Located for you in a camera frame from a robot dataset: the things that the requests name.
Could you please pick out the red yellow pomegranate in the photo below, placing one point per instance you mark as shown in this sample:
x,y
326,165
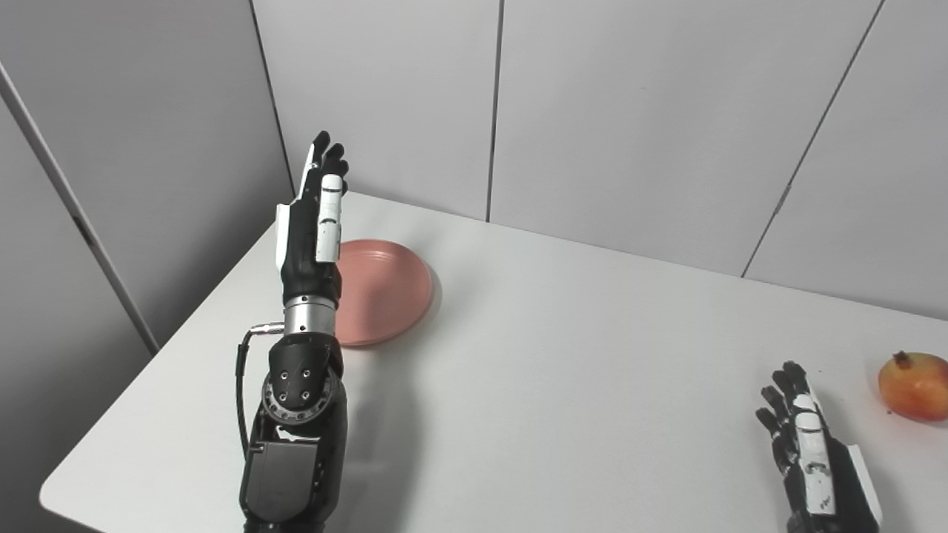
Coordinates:
x,y
915,386

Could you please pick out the pink plate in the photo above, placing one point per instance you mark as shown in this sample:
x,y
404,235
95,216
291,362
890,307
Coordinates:
x,y
385,290

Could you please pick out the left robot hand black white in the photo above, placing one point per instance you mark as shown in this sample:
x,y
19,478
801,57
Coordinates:
x,y
311,237

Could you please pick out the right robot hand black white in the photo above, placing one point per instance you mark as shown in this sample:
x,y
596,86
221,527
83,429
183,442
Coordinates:
x,y
815,466

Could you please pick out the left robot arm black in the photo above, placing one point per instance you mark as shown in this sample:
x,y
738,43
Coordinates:
x,y
296,422

